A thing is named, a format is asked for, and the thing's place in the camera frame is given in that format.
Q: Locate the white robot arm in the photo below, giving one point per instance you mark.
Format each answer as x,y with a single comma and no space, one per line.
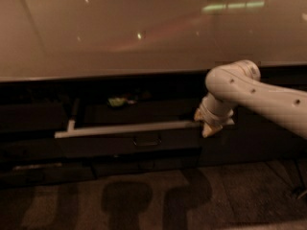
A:
238,83

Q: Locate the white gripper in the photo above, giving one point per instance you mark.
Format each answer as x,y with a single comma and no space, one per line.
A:
213,118

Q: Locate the green snack bag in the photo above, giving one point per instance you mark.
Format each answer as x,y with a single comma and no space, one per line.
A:
119,102

